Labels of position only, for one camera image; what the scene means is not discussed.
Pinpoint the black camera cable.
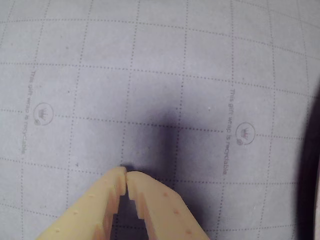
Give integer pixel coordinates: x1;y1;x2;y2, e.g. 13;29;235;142
292;74;320;240

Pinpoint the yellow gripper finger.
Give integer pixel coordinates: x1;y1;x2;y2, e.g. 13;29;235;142
36;166;129;240
126;170;209;240

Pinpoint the gridded gift wrap paper sheet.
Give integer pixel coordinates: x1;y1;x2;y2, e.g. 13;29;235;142
0;0;320;240

